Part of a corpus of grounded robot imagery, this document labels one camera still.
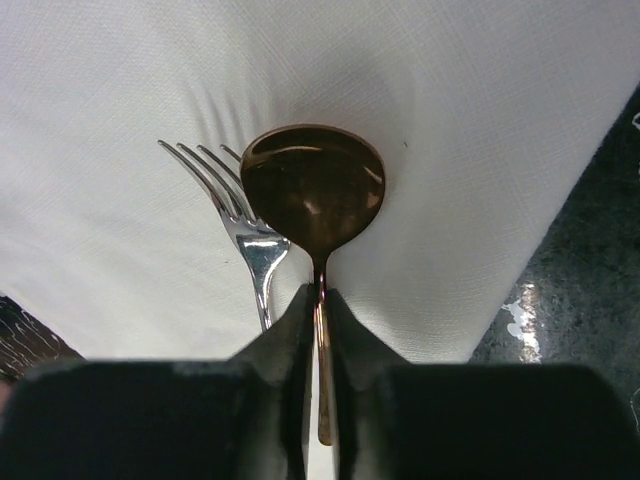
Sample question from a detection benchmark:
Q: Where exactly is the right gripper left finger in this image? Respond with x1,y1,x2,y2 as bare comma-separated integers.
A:
1,286,314,479

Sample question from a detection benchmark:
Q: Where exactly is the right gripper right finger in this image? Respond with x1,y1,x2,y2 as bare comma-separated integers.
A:
326,291,639,479

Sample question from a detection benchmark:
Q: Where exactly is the silver fork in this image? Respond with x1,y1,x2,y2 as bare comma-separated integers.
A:
158,140,291,330

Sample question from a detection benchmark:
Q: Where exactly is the copper spoon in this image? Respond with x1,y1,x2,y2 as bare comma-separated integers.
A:
241,124,386,446

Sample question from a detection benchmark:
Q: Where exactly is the white cloth napkin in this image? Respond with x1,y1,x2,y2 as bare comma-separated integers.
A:
1,1,639,363

